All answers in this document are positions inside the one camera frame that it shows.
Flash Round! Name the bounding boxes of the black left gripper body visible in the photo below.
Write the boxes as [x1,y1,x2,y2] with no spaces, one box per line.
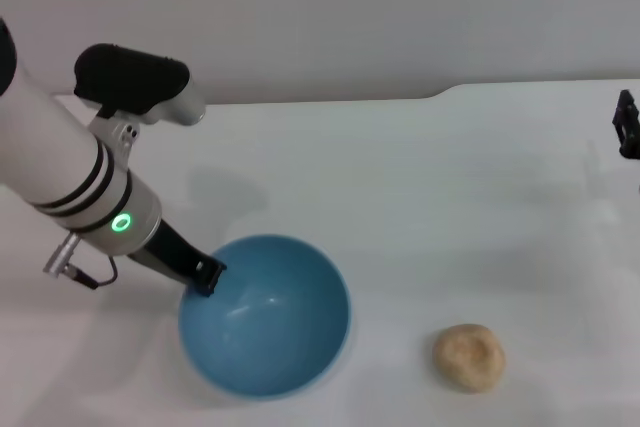
[127,219,211,294]

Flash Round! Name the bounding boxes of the blue bowl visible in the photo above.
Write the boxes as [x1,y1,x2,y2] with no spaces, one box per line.
[177,233,352,401]

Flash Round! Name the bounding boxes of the egg yolk pastry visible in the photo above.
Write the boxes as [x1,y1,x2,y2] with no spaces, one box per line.
[431,323,507,394]

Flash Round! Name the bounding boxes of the left arm connector cable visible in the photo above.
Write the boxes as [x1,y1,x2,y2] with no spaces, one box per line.
[42,233,119,291]

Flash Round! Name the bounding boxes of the left wrist camera housing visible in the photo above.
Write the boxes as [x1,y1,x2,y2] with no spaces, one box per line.
[73,42,207,168]

